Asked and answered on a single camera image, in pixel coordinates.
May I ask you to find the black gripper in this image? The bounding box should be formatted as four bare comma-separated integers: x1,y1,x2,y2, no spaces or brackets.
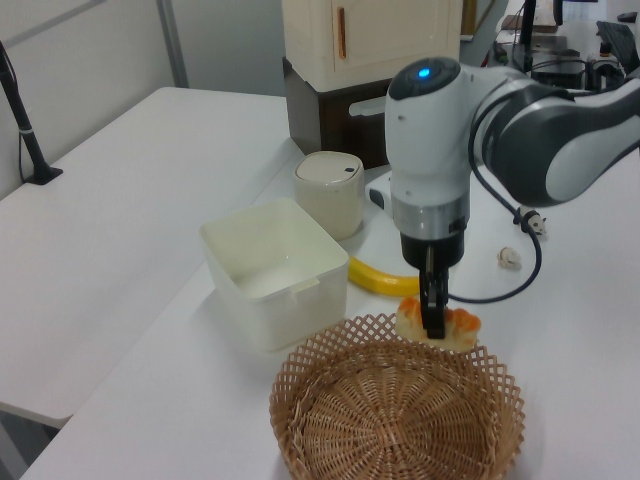
399,230,469,340

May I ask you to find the orange glazed toy bread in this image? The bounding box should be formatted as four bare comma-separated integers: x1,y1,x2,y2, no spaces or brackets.
394,295,482,349

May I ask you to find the round wicker basket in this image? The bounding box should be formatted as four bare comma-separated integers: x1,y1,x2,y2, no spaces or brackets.
268,312,527,480

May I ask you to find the yellow toy banana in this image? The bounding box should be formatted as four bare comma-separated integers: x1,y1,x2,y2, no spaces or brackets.
347,255,421,297

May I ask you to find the panda figurine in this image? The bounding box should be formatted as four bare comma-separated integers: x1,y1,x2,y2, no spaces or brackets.
517,207,549,238

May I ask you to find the beige mini trash can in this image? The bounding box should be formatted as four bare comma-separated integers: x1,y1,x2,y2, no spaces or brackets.
291,150,366,240

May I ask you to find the white plastic storage bin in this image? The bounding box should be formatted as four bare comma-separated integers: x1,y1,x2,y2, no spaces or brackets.
198,196,351,354

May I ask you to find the dark brown storage box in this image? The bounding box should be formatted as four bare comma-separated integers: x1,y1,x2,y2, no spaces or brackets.
281,55,396,170

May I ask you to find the black computer box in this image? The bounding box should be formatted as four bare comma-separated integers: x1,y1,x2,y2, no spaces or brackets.
530,58,587,89

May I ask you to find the cream plastic storage box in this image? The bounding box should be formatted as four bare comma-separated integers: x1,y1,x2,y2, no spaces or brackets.
281,0,464,94

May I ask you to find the black monitor stand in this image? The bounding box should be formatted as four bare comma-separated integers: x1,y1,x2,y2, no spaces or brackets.
509,0,581,59

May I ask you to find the brown cardboard box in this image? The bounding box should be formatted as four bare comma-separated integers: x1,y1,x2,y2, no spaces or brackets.
502,12,559,34

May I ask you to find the black keyboard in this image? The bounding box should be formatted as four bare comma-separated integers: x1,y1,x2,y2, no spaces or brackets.
596,20,640,59

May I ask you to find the dark robot cable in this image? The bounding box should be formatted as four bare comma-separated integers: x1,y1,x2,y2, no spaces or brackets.
447,144,545,305

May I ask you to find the black camera stand pole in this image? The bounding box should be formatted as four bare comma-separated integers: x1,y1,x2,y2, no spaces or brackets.
0,39,65,186

